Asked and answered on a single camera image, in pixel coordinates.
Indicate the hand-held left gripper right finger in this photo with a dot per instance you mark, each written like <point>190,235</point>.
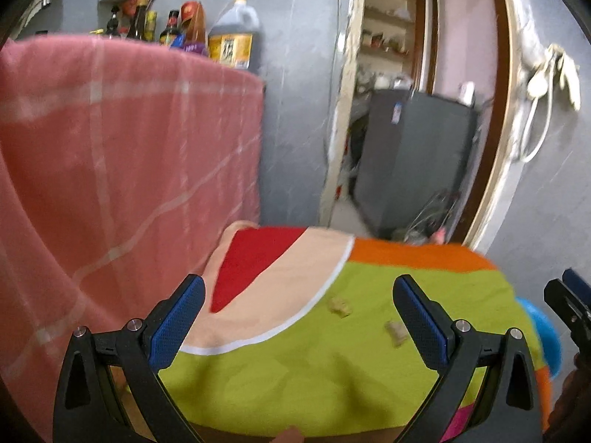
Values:
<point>422,323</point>

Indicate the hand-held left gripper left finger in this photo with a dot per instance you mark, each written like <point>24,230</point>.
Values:
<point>178,323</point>

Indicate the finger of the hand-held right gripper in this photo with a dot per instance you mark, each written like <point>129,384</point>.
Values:
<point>565,307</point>
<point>577,281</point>

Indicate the blue plastic bin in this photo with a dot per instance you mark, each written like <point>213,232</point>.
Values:
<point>545,337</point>

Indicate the person's right forearm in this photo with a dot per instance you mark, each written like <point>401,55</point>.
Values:
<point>575,401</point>

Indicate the small tan food scrap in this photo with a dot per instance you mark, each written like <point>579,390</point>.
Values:
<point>396,333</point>
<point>339,307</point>

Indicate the multicoloured table cloth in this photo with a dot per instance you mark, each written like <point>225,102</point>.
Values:
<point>300,360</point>

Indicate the grey washing machine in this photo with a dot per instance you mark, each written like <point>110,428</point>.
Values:
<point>415,161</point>

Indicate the pink checked cloth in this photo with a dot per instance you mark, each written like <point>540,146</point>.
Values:
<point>115,147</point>

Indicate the large dark oil jug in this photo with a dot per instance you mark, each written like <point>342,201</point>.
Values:
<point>233,41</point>

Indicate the dark sauce bottle red label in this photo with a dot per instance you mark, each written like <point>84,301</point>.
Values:
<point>170,27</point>

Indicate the orange bottle with red cap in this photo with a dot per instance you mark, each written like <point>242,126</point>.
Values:
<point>194,27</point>

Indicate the yellow label bottle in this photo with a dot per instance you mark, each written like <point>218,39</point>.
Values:
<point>151,25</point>

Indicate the tall dark glass bottle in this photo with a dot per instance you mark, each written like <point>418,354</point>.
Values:
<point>137,23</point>

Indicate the small dark bottle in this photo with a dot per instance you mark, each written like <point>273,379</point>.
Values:
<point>113,23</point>

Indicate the brown wooden door frame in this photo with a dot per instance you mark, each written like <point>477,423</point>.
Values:
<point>498,101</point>

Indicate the cream painted door post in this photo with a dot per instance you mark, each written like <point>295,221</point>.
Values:
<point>341,101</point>

